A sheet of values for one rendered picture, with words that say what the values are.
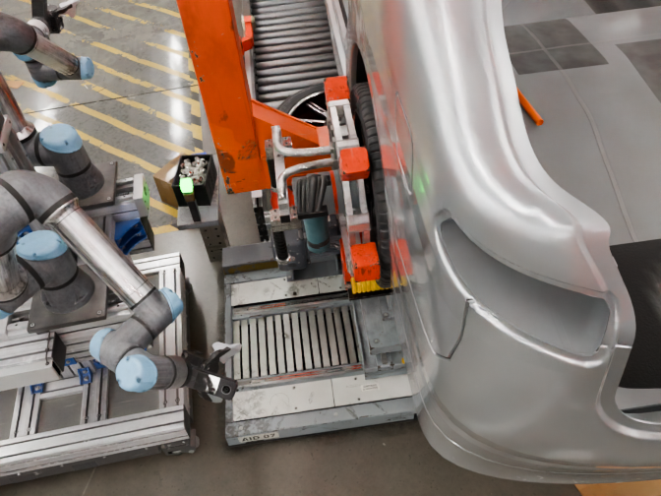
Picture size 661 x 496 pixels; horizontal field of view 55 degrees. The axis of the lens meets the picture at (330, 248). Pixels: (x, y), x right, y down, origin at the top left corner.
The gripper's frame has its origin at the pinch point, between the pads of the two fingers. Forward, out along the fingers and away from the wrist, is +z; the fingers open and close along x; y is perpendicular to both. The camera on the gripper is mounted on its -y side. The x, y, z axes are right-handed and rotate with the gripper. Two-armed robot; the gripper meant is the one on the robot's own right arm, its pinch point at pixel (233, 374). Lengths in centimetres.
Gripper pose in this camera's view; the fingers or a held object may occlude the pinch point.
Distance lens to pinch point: 167.4
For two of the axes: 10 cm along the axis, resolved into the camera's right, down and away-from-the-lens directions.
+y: -8.3, -3.0, 4.7
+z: 4.5, 1.5, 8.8
